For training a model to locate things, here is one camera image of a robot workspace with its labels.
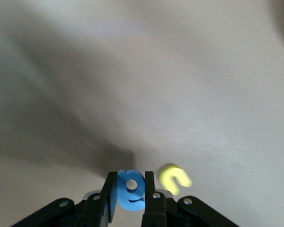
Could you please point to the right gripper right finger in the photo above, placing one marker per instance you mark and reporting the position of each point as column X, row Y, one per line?
column 158, row 210

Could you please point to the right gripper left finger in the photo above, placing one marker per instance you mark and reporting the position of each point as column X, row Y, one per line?
column 94, row 210

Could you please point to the brown table cover sheet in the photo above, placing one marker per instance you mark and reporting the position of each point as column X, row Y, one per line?
column 180, row 82

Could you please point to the yellow foam lowercase letter u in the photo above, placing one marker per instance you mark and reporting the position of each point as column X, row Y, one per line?
column 166, row 177

